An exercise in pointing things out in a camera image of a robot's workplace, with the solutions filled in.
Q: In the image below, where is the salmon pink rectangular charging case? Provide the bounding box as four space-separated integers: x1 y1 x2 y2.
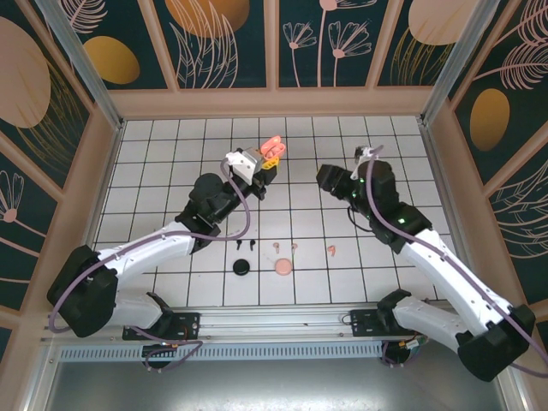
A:
259 134 287 160

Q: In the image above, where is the grey metal sheet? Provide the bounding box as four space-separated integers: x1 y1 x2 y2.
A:
42 359 530 411

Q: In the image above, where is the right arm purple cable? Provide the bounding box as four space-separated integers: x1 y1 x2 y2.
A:
366 145 548 378

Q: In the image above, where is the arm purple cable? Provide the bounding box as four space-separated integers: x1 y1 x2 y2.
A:
366 145 548 378
47 158 253 374

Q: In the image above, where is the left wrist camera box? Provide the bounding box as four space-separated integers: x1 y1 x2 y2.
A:
224 146 263 185

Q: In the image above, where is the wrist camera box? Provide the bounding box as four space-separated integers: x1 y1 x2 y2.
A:
224 146 263 185
350 144 378 181

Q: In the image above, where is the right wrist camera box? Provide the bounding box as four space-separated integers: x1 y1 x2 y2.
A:
350 144 378 181

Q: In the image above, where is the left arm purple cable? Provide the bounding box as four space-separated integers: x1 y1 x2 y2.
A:
47 158 253 374

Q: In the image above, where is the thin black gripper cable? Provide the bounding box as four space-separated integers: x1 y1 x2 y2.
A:
346 205 376 235

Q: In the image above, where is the aluminium side rail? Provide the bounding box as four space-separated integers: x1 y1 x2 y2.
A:
80 121 126 253
420 122 489 307

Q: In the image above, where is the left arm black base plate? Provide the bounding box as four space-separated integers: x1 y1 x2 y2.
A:
122 311 202 342

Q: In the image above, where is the aluminium corner post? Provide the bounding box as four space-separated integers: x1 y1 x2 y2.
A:
33 0 126 131
420 0 503 129

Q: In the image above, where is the aluminium mounting rail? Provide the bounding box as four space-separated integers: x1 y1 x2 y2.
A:
40 302 509 343

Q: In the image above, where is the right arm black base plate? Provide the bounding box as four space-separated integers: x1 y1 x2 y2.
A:
349 307 399 339

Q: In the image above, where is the slotted grey cable duct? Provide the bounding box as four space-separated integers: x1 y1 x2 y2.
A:
57 344 386 361

